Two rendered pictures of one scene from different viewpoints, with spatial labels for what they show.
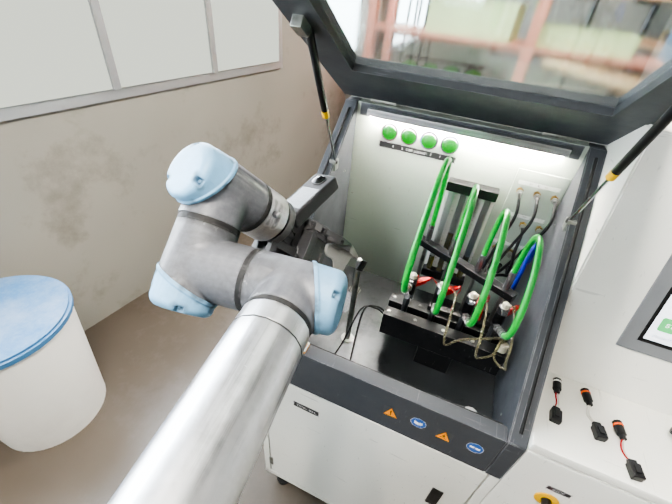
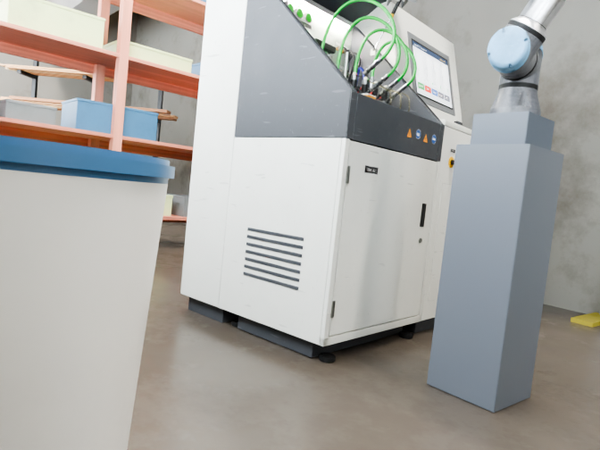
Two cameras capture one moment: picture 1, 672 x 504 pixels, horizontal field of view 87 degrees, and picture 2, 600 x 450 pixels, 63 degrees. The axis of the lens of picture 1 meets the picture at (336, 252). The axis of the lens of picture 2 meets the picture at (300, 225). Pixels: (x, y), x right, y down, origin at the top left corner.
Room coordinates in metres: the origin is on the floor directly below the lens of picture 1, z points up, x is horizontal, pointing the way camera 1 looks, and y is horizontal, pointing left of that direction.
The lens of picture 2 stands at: (0.11, 1.80, 0.59)
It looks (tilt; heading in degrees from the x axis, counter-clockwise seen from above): 4 degrees down; 292
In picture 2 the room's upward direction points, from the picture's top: 6 degrees clockwise
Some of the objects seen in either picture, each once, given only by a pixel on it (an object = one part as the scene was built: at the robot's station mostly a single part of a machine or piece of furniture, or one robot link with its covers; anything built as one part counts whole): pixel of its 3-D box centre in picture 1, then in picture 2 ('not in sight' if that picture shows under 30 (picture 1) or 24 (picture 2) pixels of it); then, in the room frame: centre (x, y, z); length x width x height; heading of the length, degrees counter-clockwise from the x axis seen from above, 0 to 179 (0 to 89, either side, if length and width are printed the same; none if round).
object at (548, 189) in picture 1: (521, 224); (342, 70); (0.91, -0.53, 1.20); 0.13 x 0.03 x 0.31; 70
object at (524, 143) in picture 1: (461, 130); (314, 6); (0.99, -0.31, 1.43); 0.54 x 0.03 x 0.02; 70
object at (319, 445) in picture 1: (352, 470); (387, 239); (0.50, -0.13, 0.44); 0.65 x 0.02 x 0.68; 70
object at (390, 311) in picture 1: (438, 339); not in sight; (0.70, -0.33, 0.91); 0.34 x 0.10 x 0.15; 70
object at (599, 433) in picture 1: (592, 412); not in sight; (0.46, -0.62, 0.99); 0.12 x 0.02 x 0.02; 170
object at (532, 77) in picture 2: not in sight; (520, 64); (0.11, 0.08, 1.07); 0.13 x 0.12 x 0.14; 77
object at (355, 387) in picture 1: (373, 396); (397, 130); (0.52, -0.14, 0.87); 0.62 x 0.04 x 0.16; 70
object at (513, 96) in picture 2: not in sight; (516, 102); (0.11, 0.08, 0.95); 0.15 x 0.15 x 0.10
